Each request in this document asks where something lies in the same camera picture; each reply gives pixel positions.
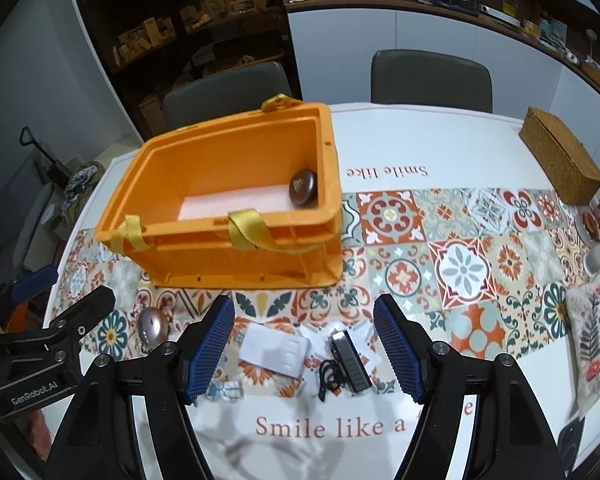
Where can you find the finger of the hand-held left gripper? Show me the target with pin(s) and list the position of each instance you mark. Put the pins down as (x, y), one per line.
(82, 307)
(35, 281)

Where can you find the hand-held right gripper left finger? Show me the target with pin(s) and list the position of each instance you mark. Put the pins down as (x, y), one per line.
(211, 355)

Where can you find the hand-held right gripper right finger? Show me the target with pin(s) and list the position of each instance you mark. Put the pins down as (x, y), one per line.
(397, 355)

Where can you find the orange plastic crate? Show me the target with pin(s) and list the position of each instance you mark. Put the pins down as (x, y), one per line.
(230, 265)

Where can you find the small clear plastic item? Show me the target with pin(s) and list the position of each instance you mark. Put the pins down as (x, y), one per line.
(226, 390)

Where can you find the black rectangular device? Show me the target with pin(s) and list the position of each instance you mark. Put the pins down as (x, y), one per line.
(349, 362)

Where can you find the gray sofa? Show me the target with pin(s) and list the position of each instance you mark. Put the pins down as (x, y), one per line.
(27, 210)

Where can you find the patterned cloth pile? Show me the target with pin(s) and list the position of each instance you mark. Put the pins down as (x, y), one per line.
(82, 185)

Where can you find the patterned tile table mat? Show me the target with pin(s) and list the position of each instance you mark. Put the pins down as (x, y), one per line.
(460, 265)

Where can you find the brown round object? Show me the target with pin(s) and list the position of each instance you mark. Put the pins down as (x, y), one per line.
(304, 187)

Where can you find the printed cushion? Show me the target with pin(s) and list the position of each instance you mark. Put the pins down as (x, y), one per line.
(592, 345)

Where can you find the white cup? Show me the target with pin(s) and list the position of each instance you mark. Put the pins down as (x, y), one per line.
(599, 257)

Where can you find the plate of snacks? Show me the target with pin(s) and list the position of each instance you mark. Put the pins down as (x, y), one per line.
(591, 225)

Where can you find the gray chair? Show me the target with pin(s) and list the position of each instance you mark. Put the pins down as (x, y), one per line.
(430, 80)
(220, 90)

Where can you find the wicker basket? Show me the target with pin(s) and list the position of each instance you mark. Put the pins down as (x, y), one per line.
(560, 155)

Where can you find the dark wooden shelf unit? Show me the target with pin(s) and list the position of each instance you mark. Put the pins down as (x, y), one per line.
(180, 20)

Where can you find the wooden wall shelf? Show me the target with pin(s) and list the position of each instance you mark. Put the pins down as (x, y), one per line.
(480, 5)

